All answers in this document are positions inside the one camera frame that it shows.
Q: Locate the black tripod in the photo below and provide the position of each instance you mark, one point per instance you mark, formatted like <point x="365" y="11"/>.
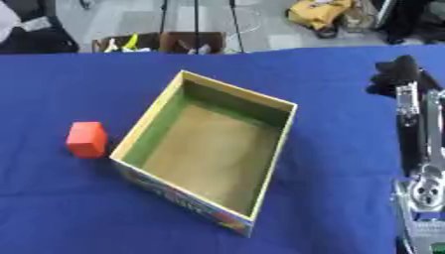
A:
<point x="197" y="23"/>

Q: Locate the red block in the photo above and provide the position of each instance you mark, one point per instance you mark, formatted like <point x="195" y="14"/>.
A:
<point x="87" y="139"/>

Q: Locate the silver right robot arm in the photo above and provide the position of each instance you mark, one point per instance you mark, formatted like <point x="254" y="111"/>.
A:
<point x="423" y="211"/>

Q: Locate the brown cardboard box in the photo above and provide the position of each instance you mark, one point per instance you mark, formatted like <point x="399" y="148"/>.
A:
<point x="174" y="41"/>

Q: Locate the yellow bag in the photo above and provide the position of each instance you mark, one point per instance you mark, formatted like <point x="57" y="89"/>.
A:
<point x="317" y="13"/>

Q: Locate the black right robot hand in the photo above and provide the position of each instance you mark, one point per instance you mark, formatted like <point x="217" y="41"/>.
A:
<point x="410" y="132"/>

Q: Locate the open cardboard box green inside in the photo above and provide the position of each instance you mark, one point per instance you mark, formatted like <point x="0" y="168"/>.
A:
<point x="214" y="149"/>

